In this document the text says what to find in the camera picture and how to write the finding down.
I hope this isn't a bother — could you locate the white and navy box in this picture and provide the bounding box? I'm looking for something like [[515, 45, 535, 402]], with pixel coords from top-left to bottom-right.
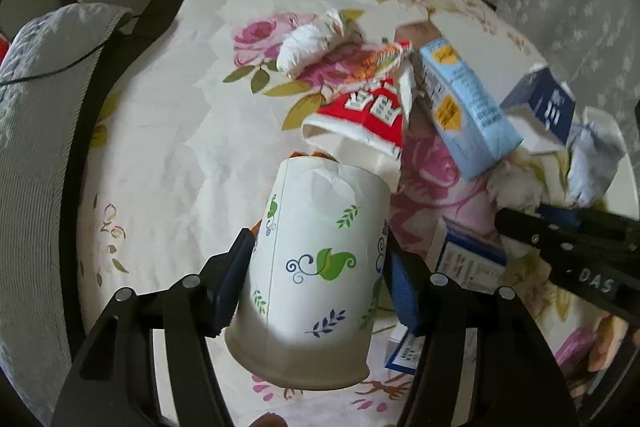
[[431, 12, 576, 154]]

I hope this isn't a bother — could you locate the small blue white box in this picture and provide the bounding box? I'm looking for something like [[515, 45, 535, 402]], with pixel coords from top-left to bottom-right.
[[383, 218, 506, 375]]

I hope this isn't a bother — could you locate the floral tablecloth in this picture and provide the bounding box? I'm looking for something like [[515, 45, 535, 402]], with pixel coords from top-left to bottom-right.
[[77, 0, 626, 426]]

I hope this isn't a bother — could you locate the white paper cup leaf print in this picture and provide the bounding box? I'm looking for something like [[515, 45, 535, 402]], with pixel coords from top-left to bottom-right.
[[224, 156, 390, 390]]

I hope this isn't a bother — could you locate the light blue carton box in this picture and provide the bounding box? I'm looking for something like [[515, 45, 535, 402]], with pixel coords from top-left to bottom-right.
[[394, 20, 523, 181]]

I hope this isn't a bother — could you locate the white printed tissue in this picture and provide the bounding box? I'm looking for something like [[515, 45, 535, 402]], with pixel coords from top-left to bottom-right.
[[277, 10, 348, 79]]

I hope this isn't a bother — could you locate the crumpled grey-white paper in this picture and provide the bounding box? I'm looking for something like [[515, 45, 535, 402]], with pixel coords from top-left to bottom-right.
[[567, 121, 626, 208]]

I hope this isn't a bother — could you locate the crumpled white paper ball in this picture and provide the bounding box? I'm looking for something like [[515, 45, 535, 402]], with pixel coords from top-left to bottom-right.
[[487, 154, 544, 211]]

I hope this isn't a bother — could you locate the white lace curtain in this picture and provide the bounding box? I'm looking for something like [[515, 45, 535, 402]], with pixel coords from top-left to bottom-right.
[[479, 0, 640, 188]]

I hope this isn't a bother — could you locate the black cable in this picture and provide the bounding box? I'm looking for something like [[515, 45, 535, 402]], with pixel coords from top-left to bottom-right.
[[0, 8, 139, 89]]

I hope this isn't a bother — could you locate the red snack bag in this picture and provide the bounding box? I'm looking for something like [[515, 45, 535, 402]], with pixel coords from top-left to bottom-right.
[[302, 40, 413, 160]]

